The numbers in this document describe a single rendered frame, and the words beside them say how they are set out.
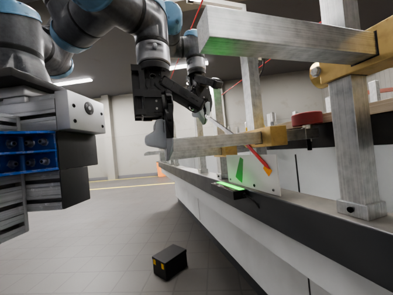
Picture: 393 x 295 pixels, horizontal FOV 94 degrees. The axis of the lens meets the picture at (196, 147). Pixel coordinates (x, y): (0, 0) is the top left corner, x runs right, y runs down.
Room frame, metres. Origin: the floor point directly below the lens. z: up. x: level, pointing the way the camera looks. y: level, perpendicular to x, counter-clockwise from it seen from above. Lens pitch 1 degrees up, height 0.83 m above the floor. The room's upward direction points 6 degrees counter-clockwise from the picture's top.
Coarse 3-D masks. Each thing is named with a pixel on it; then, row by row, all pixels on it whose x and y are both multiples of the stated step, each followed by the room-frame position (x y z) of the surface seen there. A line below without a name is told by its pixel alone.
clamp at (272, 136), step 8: (264, 128) 0.46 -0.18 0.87; (272, 128) 0.44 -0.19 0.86; (280, 128) 0.45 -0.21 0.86; (264, 136) 0.46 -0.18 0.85; (272, 136) 0.44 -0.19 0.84; (280, 136) 0.45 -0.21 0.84; (256, 144) 0.50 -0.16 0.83; (264, 144) 0.47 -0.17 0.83; (272, 144) 0.44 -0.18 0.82; (280, 144) 0.45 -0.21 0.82
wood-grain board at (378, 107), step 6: (372, 102) 0.42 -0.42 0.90; (378, 102) 0.41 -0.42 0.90; (384, 102) 0.40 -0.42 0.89; (390, 102) 0.39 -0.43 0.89; (372, 108) 0.42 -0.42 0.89; (378, 108) 0.41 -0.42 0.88; (384, 108) 0.40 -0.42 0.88; (390, 108) 0.39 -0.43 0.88; (324, 114) 0.53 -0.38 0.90; (330, 114) 0.51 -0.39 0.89; (372, 114) 0.42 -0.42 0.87; (324, 120) 0.53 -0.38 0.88; (330, 120) 0.52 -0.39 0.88; (288, 126) 0.66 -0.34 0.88; (300, 126) 0.61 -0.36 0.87
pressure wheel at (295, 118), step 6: (294, 114) 0.54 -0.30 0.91; (300, 114) 0.52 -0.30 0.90; (306, 114) 0.51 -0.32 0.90; (312, 114) 0.50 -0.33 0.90; (318, 114) 0.50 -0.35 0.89; (294, 120) 0.54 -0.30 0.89; (300, 120) 0.52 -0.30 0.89; (306, 120) 0.51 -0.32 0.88; (312, 120) 0.50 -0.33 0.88; (318, 120) 0.50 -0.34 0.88; (294, 126) 0.56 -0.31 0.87; (306, 126) 0.53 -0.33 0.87
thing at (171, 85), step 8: (168, 80) 0.40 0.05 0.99; (168, 88) 0.40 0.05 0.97; (176, 88) 0.41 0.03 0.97; (184, 88) 0.41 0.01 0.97; (176, 96) 0.42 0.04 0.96; (184, 96) 0.41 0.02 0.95; (192, 96) 0.42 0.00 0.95; (184, 104) 0.44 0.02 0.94; (192, 104) 0.42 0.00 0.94; (200, 104) 0.43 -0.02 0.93
